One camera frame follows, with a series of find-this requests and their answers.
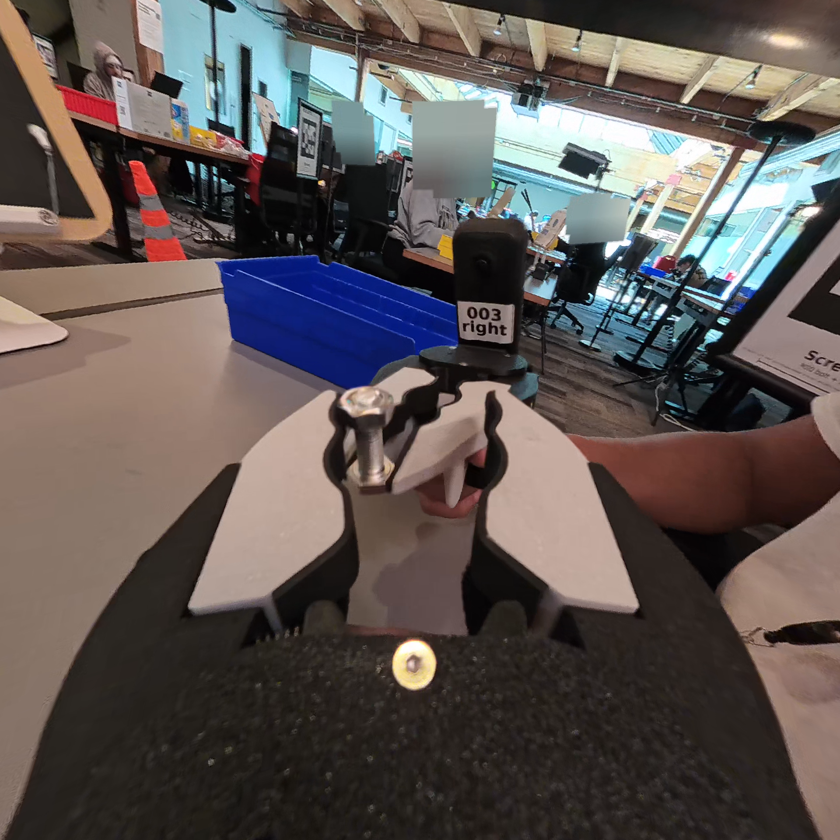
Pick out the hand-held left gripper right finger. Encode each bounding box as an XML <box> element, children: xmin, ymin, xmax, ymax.
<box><xmin>467</xmin><ymin>390</ymin><xmax>641</xmax><ymax>636</ymax></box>

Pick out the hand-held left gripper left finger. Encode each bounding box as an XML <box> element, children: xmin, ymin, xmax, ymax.
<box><xmin>188</xmin><ymin>390</ymin><xmax>362</xmax><ymax>632</ymax></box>

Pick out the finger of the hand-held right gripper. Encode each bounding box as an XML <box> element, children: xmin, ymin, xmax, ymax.
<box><xmin>369</xmin><ymin>366</ymin><xmax>439</xmax><ymax>422</ymax></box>
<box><xmin>387</xmin><ymin>384</ymin><xmax>492</xmax><ymax>508</ymax></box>

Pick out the steel hex bolt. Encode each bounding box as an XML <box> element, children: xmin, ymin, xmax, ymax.
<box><xmin>336</xmin><ymin>386</ymin><xmax>396</xmax><ymax>483</ymax></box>

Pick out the steel hex nut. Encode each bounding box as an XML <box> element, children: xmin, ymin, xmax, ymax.
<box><xmin>346</xmin><ymin>457</ymin><xmax>396</xmax><ymax>494</ymax></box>

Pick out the blue plastic bin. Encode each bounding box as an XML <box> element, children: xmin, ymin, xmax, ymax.
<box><xmin>217</xmin><ymin>256</ymin><xmax>462</xmax><ymax>389</ymax></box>

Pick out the person's right forearm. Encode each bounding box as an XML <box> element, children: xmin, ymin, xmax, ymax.
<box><xmin>566</xmin><ymin>397</ymin><xmax>828</xmax><ymax>534</ymax></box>

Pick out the grey desk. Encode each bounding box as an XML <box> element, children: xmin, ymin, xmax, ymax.
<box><xmin>0</xmin><ymin>261</ymin><xmax>578</xmax><ymax>815</ymax></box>

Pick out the person's right hand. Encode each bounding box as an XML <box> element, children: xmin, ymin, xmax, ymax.
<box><xmin>416</xmin><ymin>449</ymin><xmax>492</xmax><ymax>521</ymax></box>

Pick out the black hanging projector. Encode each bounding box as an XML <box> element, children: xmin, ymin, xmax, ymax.
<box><xmin>559</xmin><ymin>142</ymin><xmax>613</xmax><ymax>179</ymax></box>

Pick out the black office chair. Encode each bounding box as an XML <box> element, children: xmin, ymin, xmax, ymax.
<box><xmin>259</xmin><ymin>121</ymin><xmax>342</xmax><ymax>258</ymax></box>

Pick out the tag sign on stand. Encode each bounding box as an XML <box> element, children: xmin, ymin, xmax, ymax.
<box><xmin>297</xmin><ymin>98</ymin><xmax>325</xmax><ymax>180</ymax></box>

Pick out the framed right tag sign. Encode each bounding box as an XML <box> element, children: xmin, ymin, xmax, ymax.
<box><xmin>707</xmin><ymin>190</ymin><xmax>840</xmax><ymax>398</ymax></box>

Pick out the orange traffic cone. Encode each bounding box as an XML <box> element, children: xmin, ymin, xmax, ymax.
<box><xmin>128</xmin><ymin>161</ymin><xmax>189</xmax><ymax>262</ymax></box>

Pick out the person's white shirt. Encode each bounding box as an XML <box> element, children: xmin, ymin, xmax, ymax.
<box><xmin>717</xmin><ymin>392</ymin><xmax>840</xmax><ymax>840</ymax></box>

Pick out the white monitor stand base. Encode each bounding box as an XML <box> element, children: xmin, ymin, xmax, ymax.
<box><xmin>0</xmin><ymin>295</ymin><xmax>70</xmax><ymax>355</ymax></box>

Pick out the white cardboard box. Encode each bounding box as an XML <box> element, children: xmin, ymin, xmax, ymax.
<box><xmin>112</xmin><ymin>77</ymin><xmax>174</xmax><ymax>140</ymax></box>

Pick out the red plastic bin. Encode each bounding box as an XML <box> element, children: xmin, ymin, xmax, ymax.
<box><xmin>56</xmin><ymin>84</ymin><xmax>120</xmax><ymax>127</ymax></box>

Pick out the white wall poster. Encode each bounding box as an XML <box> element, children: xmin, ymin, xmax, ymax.
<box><xmin>136</xmin><ymin>0</ymin><xmax>164</xmax><ymax>55</ymax></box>

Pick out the white cable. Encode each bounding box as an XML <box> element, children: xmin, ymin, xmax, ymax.
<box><xmin>26</xmin><ymin>123</ymin><xmax>61</xmax><ymax>214</ymax></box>

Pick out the monitor with wooden frame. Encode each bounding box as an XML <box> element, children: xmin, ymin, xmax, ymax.
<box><xmin>0</xmin><ymin>0</ymin><xmax>114</xmax><ymax>242</ymax></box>

